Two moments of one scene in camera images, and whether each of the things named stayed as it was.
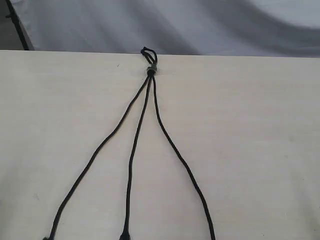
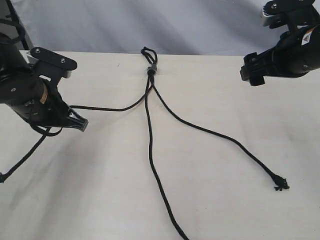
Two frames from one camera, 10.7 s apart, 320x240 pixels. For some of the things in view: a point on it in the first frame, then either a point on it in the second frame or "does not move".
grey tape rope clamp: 153,67 does not move
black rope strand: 129,110 -> 151,60
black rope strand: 126,235 -> 151,58
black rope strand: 160,121 -> 151,59
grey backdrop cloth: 271,28 does not move
